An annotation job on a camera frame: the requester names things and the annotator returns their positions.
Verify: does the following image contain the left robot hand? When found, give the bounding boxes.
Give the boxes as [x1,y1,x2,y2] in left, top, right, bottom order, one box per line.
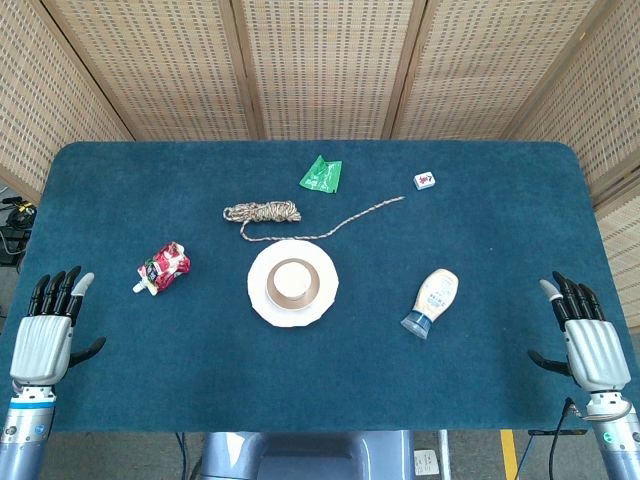
[9,265,108,387]

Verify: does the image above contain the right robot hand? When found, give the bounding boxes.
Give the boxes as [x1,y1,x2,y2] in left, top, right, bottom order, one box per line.
[527,271,632,393]

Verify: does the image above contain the beige bowl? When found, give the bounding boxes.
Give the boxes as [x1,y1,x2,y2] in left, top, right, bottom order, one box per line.
[264,256,322,309]

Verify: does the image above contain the red drink pouch white spout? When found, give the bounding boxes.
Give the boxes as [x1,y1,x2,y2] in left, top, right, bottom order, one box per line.
[131,241,193,296]

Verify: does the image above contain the mayonnaise squeeze bottle blue cap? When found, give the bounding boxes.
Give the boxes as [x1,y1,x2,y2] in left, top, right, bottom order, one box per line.
[400,268,461,341]

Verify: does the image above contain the metal table leg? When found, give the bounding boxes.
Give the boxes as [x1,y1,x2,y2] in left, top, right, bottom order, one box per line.
[436,429,453,480]

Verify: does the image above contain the white power strip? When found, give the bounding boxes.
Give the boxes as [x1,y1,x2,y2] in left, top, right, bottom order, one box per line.
[412,448,442,477]

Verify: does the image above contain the white paper plate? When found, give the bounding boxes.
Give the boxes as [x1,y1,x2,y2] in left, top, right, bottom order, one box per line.
[246,238,342,329]

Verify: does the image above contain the woven bamboo screen panel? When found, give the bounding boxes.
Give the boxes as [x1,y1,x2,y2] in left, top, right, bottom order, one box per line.
[42,0,261,142]
[388,0,615,143]
[230,0,430,142]
[0,0,136,204]
[509,0,640,331]

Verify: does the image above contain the blue carpet table cover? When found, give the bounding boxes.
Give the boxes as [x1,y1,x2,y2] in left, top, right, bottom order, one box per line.
[0,140,640,434]

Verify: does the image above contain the grey-blue robot torso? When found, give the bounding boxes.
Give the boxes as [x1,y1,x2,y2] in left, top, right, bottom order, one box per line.
[192,429,417,480]

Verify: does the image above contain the green crumpled wrapper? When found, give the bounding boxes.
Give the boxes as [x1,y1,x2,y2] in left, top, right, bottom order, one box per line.
[298,154,344,194]

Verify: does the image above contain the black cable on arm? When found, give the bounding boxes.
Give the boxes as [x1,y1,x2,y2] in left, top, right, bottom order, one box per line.
[546,397,577,480]

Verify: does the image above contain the black equipment with cables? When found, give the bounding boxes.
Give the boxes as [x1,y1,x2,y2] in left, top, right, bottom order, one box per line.
[0,196,39,267]

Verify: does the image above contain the dark floor cable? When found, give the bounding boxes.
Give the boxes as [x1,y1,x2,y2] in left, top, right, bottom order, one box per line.
[173,431,202,480]

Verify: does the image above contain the braided camouflage rope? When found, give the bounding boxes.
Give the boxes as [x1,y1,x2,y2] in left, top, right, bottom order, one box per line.
[222,194,407,244]

